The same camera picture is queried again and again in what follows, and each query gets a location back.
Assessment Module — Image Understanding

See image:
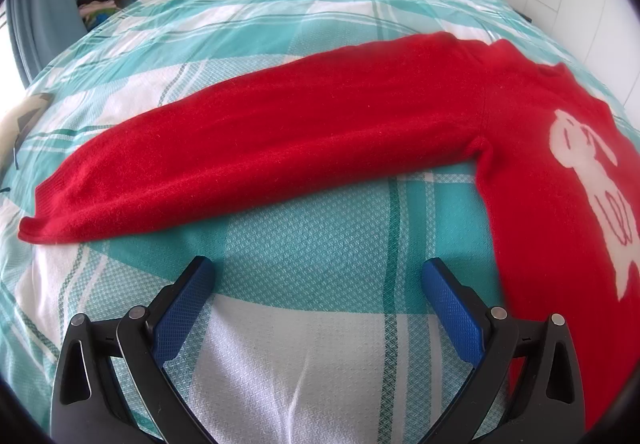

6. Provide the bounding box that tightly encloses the red knit sweater white motif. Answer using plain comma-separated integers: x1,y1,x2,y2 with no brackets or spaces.
18,33,639,426

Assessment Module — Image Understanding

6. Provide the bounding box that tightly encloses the white wardrobe with handles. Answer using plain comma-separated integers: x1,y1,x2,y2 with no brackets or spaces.
525,0,639,120

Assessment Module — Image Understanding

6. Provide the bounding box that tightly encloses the teal white plaid bedspread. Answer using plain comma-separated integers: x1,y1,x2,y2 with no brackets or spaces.
1,0,639,443

